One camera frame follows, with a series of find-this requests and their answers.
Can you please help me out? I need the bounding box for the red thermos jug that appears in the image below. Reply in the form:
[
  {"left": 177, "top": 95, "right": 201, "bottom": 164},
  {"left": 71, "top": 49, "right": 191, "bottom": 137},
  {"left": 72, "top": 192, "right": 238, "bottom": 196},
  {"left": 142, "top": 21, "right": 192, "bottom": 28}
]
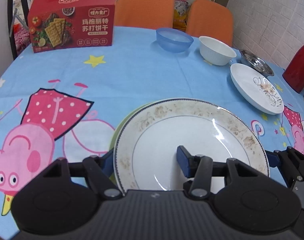
[{"left": 282, "top": 35, "right": 304, "bottom": 94}]

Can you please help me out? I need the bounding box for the blue plastic bowl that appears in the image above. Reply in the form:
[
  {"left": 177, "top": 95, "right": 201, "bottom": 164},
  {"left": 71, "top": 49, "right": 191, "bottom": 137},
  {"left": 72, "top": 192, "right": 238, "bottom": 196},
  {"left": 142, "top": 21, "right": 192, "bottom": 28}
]
[{"left": 156, "top": 27, "right": 194, "bottom": 53}]

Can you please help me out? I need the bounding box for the white plate with gold rim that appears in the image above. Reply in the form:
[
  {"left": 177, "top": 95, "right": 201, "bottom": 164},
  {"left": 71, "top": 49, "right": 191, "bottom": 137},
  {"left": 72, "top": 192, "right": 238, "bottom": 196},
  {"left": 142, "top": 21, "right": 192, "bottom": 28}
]
[{"left": 113, "top": 99, "right": 270, "bottom": 193}]

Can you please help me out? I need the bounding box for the white ribbed bowl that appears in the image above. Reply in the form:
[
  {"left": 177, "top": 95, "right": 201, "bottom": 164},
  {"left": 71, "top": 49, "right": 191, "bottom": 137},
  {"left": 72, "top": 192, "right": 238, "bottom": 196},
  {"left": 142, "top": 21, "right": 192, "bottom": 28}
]
[{"left": 199, "top": 36, "right": 237, "bottom": 66}]

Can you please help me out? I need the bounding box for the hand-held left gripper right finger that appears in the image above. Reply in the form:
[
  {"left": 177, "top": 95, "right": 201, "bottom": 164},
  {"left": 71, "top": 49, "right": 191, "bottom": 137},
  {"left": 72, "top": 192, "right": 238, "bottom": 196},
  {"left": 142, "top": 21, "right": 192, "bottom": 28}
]
[{"left": 176, "top": 145, "right": 258, "bottom": 198}]

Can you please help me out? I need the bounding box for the red cracker box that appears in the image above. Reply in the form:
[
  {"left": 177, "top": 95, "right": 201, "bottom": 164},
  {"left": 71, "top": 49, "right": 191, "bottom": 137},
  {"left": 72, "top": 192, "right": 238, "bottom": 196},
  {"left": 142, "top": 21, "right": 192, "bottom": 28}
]
[{"left": 27, "top": 0, "right": 118, "bottom": 54}]

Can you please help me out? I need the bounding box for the blue cartoon printed tablecloth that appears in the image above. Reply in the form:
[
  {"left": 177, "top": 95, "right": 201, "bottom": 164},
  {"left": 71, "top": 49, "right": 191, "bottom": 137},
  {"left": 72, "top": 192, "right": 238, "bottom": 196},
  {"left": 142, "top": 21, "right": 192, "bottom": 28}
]
[{"left": 0, "top": 25, "right": 304, "bottom": 230}]

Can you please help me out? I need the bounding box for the steel bowl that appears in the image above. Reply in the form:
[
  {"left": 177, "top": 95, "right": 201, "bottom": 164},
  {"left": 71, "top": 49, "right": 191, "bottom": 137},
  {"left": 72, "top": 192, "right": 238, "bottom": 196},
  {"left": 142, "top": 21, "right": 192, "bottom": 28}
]
[{"left": 239, "top": 49, "right": 275, "bottom": 77}]

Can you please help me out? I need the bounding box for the yellow snack bag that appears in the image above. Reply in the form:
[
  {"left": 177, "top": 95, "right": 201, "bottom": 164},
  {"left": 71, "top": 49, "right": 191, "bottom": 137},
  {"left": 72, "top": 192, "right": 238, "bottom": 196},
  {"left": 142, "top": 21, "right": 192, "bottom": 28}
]
[{"left": 172, "top": 0, "right": 192, "bottom": 29}]

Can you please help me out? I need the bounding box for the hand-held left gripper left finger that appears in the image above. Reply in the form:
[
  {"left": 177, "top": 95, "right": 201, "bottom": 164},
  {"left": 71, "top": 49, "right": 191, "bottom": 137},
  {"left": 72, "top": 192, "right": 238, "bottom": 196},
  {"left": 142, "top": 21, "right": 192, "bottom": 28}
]
[{"left": 43, "top": 151, "right": 123, "bottom": 199}]

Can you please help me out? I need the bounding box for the orange chair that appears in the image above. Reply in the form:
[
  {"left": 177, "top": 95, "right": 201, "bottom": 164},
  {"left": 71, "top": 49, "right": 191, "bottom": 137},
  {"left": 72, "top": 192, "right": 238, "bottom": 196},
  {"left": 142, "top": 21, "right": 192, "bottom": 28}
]
[
  {"left": 186, "top": 0, "right": 234, "bottom": 48},
  {"left": 114, "top": 0, "right": 175, "bottom": 30}
]

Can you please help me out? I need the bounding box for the green plate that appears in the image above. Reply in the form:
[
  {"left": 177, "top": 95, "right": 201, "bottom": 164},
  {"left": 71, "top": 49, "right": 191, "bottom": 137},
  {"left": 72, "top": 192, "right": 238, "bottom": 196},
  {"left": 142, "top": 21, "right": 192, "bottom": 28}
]
[{"left": 109, "top": 100, "right": 154, "bottom": 183}]

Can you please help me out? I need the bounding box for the black metal frame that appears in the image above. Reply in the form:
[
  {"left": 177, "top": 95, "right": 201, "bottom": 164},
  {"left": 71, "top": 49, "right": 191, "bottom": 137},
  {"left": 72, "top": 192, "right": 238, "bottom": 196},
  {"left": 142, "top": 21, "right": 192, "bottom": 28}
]
[{"left": 7, "top": 0, "right": 19, "bottom": 58}]

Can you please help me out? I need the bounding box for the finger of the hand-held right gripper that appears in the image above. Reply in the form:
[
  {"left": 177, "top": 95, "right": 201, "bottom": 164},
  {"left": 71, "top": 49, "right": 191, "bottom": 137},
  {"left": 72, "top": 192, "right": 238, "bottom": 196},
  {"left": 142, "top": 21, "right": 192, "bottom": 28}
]
[{"left": 266, "top": 146, "right": 304, "bottom": 188}]

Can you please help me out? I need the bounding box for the white floral plate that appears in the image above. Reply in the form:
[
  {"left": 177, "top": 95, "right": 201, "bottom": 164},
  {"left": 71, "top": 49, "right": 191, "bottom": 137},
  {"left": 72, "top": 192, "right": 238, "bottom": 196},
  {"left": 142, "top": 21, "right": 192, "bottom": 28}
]
[{"left": 230, "top": 63, "right": 285, "bottom": 115}]

